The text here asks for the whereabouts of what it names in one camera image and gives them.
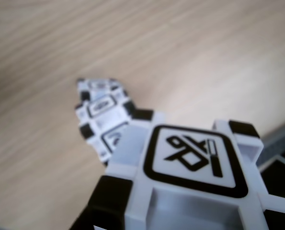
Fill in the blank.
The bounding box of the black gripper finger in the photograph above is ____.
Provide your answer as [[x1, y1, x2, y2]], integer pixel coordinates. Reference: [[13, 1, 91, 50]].
[[68, 177, 126, 230]]

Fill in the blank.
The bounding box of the white cube house symbol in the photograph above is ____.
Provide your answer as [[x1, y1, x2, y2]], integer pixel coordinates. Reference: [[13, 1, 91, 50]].
[[75, 92, 139, 166]]

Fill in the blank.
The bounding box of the white cube crossed symbol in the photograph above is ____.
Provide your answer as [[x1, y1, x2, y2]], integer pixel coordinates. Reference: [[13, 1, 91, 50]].
[[91, 109, 285, 230]]

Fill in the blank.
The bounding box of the white cube zigzag symbol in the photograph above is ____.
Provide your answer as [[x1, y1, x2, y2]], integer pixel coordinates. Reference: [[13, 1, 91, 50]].
[[75, 77, 130, 96]]

